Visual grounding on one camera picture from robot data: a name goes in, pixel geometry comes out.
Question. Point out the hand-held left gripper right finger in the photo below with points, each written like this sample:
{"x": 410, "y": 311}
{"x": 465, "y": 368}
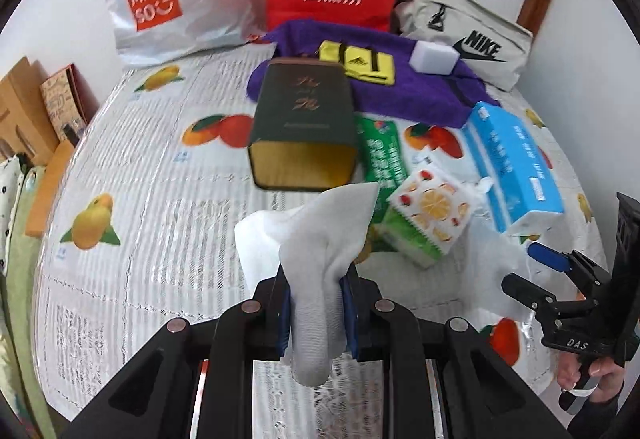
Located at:
{"x": 350, "y": 319}

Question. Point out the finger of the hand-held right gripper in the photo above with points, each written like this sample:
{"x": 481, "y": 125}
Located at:
{"x": 547, "y": 256}
{"x": 525, "y": 291}

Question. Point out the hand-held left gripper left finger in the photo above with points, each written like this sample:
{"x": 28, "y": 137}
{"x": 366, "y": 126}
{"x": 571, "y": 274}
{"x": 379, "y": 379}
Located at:
{"x": 284, "y": 319}

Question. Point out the white wet wipe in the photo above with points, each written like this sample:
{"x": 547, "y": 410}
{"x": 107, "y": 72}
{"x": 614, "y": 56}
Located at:
{"x": 320, "y": 244}

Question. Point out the fruit-print tissue pack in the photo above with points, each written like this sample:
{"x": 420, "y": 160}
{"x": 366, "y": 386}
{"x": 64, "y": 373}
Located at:
{"x": 430, "y": 204}

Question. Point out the green snack packet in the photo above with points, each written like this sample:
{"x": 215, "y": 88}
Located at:
{"x": 380, "y": 149}

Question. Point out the white sponge block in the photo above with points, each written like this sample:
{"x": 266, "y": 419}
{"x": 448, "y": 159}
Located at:
{"x": 432, "y": 56}

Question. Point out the yellow pouch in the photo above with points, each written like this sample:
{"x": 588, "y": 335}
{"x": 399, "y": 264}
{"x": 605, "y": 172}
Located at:
{"x": 380, "y": 69}

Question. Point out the person's right forearm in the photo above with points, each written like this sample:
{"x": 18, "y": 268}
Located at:
{"x": 615, "y": 419}

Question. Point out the person's right hand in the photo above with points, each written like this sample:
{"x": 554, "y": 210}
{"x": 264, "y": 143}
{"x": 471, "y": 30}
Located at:
{"x": 607, "y": 376}

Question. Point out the crumpled white tissue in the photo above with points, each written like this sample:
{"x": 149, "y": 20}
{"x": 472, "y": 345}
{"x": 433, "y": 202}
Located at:
{"x": 484, "y": 185}

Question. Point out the blue tissue pack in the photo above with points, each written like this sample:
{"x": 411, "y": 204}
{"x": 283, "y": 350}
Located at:
{"x": 510, "y": 159}

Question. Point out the dark green tin box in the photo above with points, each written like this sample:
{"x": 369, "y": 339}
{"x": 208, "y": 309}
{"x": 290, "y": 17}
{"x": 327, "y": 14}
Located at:
{"x": 300, "y": 109}

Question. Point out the purple towel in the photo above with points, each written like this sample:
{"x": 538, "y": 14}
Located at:
{"x": 400, "y": 94}

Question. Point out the light green bedsheet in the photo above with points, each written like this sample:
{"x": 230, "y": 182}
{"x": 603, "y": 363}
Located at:
{"x": 20, "y": 319}

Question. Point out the white polka dot pillow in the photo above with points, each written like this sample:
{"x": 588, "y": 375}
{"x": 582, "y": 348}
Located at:
{"x": 10, "y": 199}

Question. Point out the brown cardboard boxes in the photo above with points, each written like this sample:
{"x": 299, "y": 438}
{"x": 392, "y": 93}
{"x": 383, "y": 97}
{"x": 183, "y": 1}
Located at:
{"x": 20, "y": 109}

